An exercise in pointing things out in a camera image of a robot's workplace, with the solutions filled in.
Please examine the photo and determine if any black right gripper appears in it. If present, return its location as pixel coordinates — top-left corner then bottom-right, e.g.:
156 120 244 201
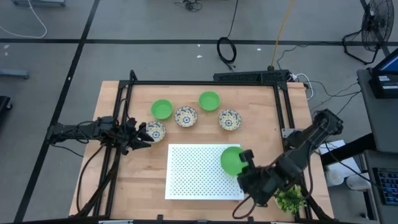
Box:
236 149 281 207

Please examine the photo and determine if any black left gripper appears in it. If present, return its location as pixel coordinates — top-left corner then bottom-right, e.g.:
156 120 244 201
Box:
112 116 155 156

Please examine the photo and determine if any blue yellow patterned mini bowl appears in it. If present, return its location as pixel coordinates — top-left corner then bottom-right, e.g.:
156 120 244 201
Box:
218 109 243 131
143 120 167 144
174 106 198 128

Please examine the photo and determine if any green plastic mini bowl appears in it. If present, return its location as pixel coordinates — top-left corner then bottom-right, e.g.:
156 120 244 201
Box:
198 91 221 112
150 99 174 121
220 146 249 177

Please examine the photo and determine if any small green potted plant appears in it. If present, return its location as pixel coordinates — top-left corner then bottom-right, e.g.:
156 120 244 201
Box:
273 184 307 215

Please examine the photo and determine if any white perforated mat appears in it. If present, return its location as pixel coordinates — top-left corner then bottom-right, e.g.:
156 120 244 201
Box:
164 143 246 201

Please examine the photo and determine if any white round container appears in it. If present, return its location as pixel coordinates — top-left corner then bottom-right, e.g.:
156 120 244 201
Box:
346 174 371 191
325 169 345 187

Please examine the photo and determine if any white paper sheet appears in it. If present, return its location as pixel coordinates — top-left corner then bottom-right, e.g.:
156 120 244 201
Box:
317 139 358 175

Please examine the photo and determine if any black desk bar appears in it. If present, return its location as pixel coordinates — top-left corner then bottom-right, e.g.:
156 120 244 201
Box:
320 133 377 167

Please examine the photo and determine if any grey side desk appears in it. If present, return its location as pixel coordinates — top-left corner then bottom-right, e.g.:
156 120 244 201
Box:
356 68 398 224

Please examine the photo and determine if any black keyboard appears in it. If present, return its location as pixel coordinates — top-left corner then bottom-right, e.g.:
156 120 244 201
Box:
372 167 398 206

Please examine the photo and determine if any black cart corner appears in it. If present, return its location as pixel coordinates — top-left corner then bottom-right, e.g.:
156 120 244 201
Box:
0 95 13 121

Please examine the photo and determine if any grey metal foot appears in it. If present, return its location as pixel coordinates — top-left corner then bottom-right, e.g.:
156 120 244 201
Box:
0 68 30 80

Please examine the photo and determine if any black laptop computer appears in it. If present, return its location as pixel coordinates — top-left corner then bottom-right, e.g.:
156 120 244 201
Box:
368 47 398 100

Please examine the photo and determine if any grey metal base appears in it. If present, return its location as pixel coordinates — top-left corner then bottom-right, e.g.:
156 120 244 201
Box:
11 0 67 7

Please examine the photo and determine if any black standing fan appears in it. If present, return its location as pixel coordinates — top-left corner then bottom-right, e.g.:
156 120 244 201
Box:
341 0 396 65

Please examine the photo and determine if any black cable bundle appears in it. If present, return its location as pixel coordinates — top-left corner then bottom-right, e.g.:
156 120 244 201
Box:
76 144 122 218

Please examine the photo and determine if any black metal table frame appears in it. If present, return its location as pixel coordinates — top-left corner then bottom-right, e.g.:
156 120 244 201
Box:
70 70 335 224

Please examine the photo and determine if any white power cable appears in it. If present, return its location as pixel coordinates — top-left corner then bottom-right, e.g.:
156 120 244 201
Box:
294 73 315 101

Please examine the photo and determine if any thin black cable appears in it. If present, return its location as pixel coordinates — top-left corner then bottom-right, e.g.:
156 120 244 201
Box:
306 79 362 111

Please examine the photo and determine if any black coiled cable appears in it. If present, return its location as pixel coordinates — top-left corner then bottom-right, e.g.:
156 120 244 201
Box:
216 0 239 69

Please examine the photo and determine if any yellow cable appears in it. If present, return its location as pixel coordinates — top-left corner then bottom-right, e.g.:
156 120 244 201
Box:
267 0 295 71

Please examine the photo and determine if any black cable tangle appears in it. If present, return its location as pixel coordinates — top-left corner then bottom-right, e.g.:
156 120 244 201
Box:
174 0 203 13

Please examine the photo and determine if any white floor cable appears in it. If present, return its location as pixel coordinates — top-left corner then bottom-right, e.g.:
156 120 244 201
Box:
0 0 48 39

